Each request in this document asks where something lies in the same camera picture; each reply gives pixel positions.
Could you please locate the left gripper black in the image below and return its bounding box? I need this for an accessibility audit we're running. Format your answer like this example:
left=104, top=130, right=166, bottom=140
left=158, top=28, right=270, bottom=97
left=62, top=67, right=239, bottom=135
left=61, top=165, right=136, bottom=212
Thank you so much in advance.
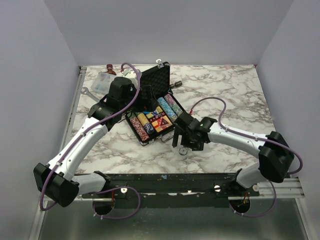
left=120, top=85, right=159, bottom=114

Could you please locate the red playing card deck box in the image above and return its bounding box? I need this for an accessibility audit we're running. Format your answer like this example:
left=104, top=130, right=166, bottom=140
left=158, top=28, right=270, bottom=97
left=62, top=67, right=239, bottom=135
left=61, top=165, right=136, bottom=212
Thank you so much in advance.
left=151, top=115, right=172, bottom=133

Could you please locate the triangular all-in button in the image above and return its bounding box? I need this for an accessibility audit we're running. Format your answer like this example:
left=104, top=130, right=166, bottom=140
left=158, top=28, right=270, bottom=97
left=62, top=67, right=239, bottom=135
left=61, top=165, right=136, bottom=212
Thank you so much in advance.
left=157, top=117, right=171, bottom=128

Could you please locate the white blue poker chip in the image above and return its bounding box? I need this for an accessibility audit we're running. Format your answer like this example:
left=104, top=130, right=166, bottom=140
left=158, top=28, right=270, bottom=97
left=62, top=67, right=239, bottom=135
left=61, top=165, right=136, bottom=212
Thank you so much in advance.
left=178, top=147, right=188, bottom=156

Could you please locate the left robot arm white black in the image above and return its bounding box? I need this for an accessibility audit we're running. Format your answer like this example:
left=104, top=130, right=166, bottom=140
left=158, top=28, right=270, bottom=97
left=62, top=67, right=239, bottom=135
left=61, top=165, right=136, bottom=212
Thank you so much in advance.
left=33, top=77, right=158, bottom=207

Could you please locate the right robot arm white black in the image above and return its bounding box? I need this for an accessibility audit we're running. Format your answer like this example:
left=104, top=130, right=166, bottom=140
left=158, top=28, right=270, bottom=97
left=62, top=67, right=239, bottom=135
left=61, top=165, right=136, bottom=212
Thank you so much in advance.
left=172, top=111, right=294, bottom=196

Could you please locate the black poker set case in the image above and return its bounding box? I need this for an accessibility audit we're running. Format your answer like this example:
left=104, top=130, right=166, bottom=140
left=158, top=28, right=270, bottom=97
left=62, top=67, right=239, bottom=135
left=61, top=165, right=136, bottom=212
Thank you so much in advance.
left=110, top=59, right=184, bottom=146

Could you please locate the blue playing card deck box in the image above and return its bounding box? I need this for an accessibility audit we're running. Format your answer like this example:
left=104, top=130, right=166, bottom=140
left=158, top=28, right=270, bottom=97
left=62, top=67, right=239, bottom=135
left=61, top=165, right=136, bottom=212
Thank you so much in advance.
left=145, top=106, right=163, bottom=119

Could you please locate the purple green grey chip stack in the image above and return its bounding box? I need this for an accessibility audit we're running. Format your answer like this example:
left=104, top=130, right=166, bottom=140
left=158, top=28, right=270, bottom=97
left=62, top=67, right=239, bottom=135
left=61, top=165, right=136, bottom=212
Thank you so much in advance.
left=164, top=94, right=183, bottom=117

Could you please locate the red dice row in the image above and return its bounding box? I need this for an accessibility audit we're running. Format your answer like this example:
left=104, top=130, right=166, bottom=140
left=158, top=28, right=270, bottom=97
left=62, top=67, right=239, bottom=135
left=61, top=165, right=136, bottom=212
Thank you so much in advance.
left=148, top=112, right=166, bottom=123

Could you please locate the light blue chip stack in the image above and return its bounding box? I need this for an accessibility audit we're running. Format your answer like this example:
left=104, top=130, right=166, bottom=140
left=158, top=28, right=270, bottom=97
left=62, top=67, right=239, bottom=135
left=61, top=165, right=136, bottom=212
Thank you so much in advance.
left=157, top=97, right=177, bottom=121

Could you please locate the green yellow blue chip stack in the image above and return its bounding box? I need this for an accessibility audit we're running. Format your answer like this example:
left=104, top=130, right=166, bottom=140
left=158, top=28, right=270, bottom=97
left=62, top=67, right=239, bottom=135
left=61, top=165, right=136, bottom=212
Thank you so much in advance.
left=129, top=112, right=155, bottom=135

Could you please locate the red white chip stack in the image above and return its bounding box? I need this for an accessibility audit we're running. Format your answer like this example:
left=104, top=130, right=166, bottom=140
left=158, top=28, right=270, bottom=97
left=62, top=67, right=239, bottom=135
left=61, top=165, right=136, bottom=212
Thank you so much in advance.
left=129, top=116, right=150, bottom=141

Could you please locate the black cylindrical socket tool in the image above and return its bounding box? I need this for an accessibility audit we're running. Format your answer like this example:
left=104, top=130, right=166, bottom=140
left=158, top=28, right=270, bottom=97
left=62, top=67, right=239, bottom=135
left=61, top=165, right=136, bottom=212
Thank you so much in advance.
left=169, top=80, right=183, bottom=89

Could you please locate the clear plastic organizer box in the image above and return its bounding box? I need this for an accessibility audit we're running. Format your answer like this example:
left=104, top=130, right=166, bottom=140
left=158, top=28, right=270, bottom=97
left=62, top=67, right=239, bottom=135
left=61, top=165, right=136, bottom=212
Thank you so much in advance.
left=90, top=72, right=115, bottom=95

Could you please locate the silver wrench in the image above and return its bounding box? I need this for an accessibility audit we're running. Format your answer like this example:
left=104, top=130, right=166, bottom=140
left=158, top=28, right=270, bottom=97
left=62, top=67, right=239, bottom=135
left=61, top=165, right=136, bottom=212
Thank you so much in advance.
left=80, top=87, right=100, bottom=103

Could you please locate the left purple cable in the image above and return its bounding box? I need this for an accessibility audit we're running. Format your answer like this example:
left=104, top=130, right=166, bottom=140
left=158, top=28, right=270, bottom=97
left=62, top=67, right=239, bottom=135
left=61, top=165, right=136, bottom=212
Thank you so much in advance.
left=39, top=62, right=142, bottom=220

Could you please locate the purple cable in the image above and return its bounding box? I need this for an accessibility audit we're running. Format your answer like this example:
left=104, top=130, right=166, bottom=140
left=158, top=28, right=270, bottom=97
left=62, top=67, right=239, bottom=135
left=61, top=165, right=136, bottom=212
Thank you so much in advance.
left=189, top=96, right=305, bottom=218
left=39, top=62, right=142, bottom=220

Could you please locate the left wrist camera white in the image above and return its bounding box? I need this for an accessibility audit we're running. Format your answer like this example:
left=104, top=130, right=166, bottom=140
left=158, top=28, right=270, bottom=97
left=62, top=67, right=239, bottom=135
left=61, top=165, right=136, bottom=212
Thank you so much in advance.
left=121, top=70, right=138, bottom=87

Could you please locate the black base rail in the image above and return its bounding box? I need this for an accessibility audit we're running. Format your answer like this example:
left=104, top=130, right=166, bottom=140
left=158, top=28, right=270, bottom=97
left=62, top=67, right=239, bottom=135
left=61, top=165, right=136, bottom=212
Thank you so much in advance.
left=82, top=173, right=259, bottom=209

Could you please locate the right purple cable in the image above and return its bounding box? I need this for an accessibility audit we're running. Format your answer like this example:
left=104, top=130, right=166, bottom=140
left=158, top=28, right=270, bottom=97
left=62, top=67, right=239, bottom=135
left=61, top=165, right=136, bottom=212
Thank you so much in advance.
left=189, top=96, right=305, bottom=218

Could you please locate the aluminium extrusion frame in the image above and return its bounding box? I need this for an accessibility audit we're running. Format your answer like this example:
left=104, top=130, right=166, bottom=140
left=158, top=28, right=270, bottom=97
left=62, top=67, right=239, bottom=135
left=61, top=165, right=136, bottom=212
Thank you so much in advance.
left=27, top=66, right=87, bottom=240

